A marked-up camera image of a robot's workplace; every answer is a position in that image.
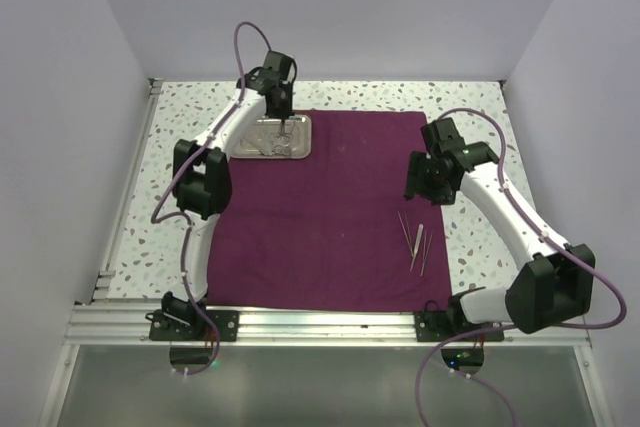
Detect steel surgical scissors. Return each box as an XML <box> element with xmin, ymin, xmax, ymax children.
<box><xmin>273</xmin><ymin>120</ymin><xmax>295</xmax><ymax>156</ymax></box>

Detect stainless steel instrument tray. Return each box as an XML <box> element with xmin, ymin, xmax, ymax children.
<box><xmin>231</xmin><ymin>115</ymin><xmax>312</xmax><ymax>160</ymax></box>

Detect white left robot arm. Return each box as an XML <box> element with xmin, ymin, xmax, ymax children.
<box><xmin>151</xmin><ymin>50</ymin><xmax>298</xmax><ymax>340</ymax></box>

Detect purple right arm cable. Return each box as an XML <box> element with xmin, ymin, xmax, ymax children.
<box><xmin>410</xmin><ymin>107</ymin><xmax>629</xmax><ymax>427</ymax></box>

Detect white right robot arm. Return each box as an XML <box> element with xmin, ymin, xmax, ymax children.
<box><xmin>404</xmin><ymin>118</ymin><xmax>595</xmax><ymax>340</ymax></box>

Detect broad steel forceps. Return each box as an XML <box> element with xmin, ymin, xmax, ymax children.
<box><xmin>410</xmin><ymin>223</ymin><xmax>424</xmax><ymax>271</ymax></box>

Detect purple cloth wrap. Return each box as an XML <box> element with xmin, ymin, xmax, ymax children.
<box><xmin>208</xmin><ymin>111</ymin><xmax>451</xmax><ymax>312</ymax></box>

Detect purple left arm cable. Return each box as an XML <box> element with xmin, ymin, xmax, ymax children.
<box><xmin>149</xmin><ymin>21</ymin><xmax>274</xmax><ymax>376</ymax></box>

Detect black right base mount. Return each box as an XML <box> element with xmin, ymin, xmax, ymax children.
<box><xmin>413</xmin><ymin>306</ymin><xmax>493</xmax><ymax>342</ymax></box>

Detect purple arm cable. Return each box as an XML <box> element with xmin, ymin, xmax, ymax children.
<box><xmin>149</xmin><ymin>21</ymin><xmax>274</xmax><ymax>376</ymax></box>
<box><xmin>410</xmin><ymin>107</ymin><xmax>629</xmax><ymax>427</ymax></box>

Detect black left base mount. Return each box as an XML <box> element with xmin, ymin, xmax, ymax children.
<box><xmin>145</xmin><ymin>309</ymin><xmax>239</xmax><ymax>342</ymax></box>

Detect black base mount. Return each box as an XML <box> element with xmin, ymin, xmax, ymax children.
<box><xmin>413</xmin><ymin>306</ymin><xmax>493</xmax><ymax>342</ymax></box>
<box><xmin>145</xmin><ymin>309</ymin><xmax>239</xmax><ymax>342</ymax></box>

